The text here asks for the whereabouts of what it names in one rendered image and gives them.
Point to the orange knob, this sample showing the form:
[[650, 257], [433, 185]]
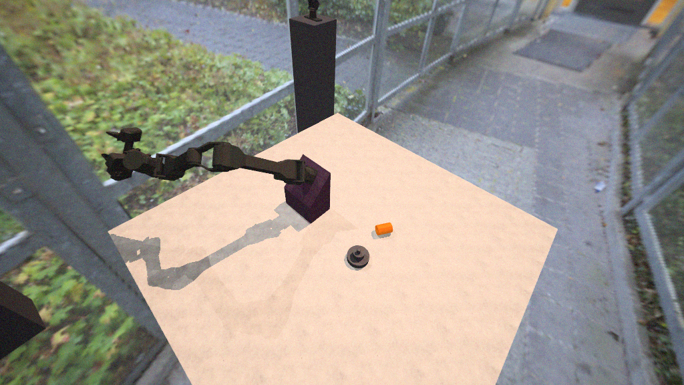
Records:
[[384, 228]]

